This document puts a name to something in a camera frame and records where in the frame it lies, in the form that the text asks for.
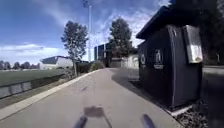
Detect green bush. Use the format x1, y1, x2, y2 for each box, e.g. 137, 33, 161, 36
89, 60, 106, 72

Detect dark building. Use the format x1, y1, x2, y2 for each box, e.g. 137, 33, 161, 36
93, 42, 114, 68

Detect low pale building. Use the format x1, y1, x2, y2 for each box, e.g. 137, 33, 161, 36
109, 54, 140, 70

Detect dark leafy tree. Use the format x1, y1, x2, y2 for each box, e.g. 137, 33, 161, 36
108, 17, 138, 59

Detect tan concrete path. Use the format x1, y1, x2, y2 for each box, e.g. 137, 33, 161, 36
0, 67, 184, 128

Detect tall light pole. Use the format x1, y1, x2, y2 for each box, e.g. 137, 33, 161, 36
83, 0, 93, 63

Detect slim leafy tree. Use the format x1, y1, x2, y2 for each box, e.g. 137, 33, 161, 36
60, 20, 90, 78

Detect grey shed building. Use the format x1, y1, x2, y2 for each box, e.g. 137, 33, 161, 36
39, 55, 84, 71

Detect dark cabinet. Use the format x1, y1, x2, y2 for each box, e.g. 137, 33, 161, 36
135, 4, 204, 110

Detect robot's own part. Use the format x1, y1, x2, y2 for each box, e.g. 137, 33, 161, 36
73, 115, 88, 128
142, 114, 157, 128

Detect pale concrete kerb strip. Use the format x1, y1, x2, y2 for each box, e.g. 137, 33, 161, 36
0, 69, 101, 122

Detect green grass field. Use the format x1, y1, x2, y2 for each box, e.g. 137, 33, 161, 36
0, 68, 69, 88

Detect distant row of trees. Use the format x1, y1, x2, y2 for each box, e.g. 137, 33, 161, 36
0, 60, 42, 71

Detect low grey fence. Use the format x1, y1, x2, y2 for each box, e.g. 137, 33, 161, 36
0, 73, 69, 100

